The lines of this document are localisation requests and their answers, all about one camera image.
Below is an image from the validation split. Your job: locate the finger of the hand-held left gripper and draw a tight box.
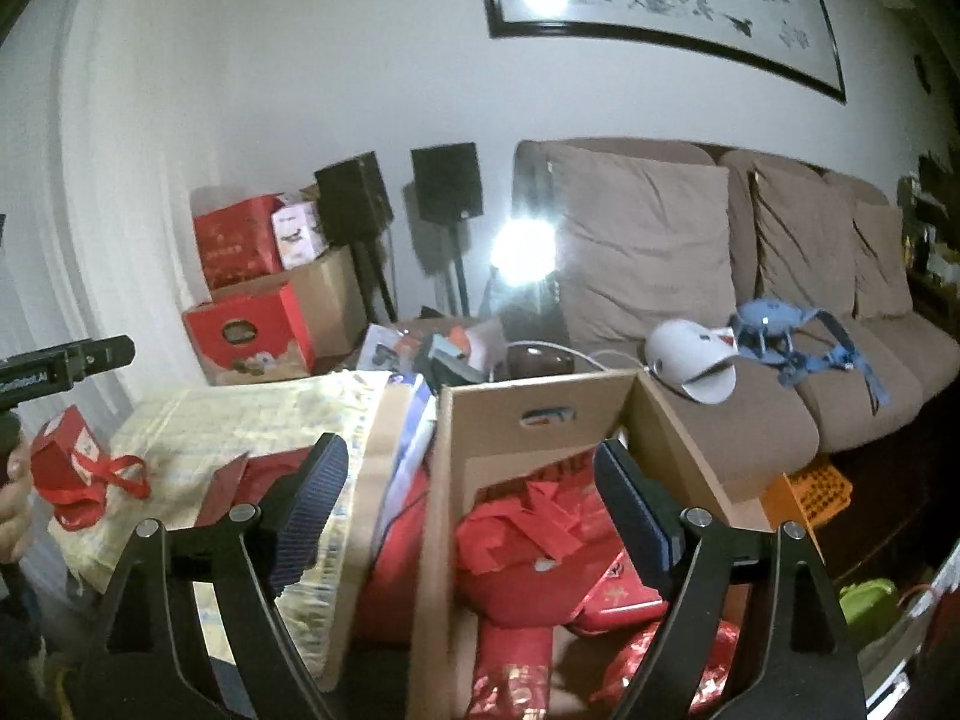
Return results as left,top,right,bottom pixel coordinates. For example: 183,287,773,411
45,336,136,391

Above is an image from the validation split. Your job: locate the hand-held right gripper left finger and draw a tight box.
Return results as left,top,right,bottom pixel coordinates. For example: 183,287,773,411
79,431,351,720

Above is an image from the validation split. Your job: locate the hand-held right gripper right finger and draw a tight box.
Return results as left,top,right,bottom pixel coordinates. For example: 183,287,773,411
592,437,867,720

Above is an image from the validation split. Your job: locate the dark red cord-handle bag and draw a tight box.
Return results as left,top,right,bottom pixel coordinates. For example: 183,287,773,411
195,447,332,535

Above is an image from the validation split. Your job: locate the red gift bag white label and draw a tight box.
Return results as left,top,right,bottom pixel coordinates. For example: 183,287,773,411
28,403,152,535

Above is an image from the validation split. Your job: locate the large plain red bag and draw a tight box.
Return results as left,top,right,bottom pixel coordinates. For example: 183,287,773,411
454,463,625,629

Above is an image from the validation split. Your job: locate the red plastic twine ball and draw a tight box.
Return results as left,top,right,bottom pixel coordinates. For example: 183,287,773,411
604,617,741,719

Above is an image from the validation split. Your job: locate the brown cardboard box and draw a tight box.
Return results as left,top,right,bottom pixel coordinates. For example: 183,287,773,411
403,367,775,720

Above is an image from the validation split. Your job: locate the person's left hand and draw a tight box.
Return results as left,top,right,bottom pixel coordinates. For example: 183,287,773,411
0,436,36,565

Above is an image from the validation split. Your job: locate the flat cardboard sheet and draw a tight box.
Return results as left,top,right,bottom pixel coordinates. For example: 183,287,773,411
317,381,422,692

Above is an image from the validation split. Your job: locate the red fabric bag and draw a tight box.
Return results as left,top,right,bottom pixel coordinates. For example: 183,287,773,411
351,486,431,644

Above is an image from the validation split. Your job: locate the blue white flat box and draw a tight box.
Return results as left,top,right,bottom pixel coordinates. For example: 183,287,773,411
370,373,439,550

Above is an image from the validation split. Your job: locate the yellow checked tablecloth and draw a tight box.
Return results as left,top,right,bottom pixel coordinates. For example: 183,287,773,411
47,373,392,692

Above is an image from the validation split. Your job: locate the brown sofa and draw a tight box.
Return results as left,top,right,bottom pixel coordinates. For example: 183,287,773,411
512,137,960,482

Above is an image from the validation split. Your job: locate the red cookie gift box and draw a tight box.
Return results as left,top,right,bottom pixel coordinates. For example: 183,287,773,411
182,283,317,386

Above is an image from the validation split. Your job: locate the white helmet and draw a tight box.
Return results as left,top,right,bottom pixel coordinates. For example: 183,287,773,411
645,319,741,405

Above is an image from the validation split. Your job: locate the orange plastic crate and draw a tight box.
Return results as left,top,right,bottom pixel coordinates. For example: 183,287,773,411
760,456,857,542

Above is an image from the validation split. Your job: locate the dark brown round object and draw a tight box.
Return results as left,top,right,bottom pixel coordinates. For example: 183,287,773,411
505,342,578,379

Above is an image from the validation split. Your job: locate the red patterned gift box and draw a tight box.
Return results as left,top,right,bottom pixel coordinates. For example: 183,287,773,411
192,193,286,291

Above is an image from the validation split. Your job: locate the cluttered open carton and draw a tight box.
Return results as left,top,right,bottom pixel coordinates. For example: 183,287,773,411
355,317,509,385

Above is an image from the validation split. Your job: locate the brown storage carton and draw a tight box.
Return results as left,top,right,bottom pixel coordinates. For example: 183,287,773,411
208,246,370,362

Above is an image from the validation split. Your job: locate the white curtain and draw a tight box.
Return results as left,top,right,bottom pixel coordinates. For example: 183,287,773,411
0,0,227,466

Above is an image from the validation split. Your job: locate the black speaker stand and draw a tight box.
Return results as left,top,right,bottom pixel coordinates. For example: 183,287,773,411
351,238,400,325
445,220,471,317

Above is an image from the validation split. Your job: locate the small white carton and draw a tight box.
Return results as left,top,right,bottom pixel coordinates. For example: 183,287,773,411
270,199,330,271

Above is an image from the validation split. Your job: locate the green plastic container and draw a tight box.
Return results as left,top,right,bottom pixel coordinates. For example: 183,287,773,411
837,576,899,629

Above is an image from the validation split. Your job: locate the large brown cushion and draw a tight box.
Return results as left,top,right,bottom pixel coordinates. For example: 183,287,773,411
546,142,737,347

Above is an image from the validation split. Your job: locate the bright lamp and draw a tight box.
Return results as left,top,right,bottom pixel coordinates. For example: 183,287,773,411
486,217,557,287

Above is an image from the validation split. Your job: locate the black speaker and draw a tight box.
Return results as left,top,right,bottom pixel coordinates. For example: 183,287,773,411
409,141,485,226
313,151,396,248

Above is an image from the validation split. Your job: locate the brown sofa cushion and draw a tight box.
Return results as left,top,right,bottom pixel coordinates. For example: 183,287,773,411
748,161,861,317

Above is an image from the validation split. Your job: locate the small brown cushion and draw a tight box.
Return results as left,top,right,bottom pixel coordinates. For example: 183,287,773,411
850,199,914,321

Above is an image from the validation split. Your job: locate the dark cluttered shelf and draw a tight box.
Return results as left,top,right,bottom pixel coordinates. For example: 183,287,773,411
895,152,960,332

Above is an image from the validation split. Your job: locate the white cable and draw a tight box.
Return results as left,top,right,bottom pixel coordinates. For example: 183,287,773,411
568,343,655,377

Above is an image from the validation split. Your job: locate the blue strap harness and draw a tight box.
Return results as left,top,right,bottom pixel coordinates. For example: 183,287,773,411
730,297,891,415

